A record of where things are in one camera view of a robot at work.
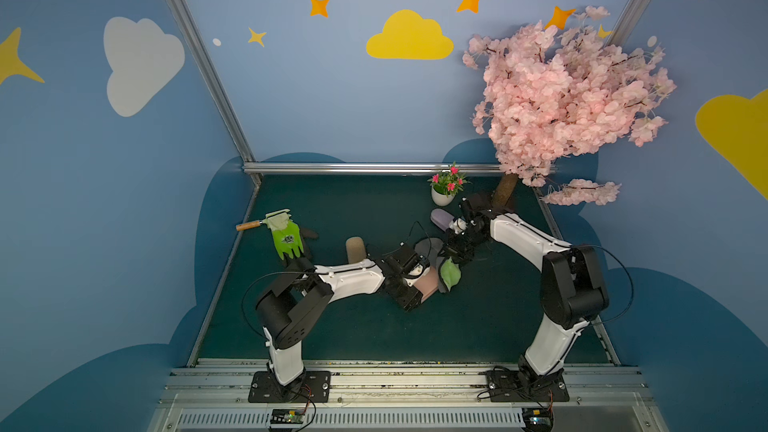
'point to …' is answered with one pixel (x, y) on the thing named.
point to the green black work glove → (286, 233)
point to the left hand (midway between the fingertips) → (410, 291)
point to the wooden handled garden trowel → (276, 220)
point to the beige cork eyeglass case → (356, 249)
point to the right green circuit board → (538, 419)
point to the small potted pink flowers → (445, 185)
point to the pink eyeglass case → (428, 284)
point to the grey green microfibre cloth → (449, 271)
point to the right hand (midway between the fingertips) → (442, 252)
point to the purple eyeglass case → (441, 218)
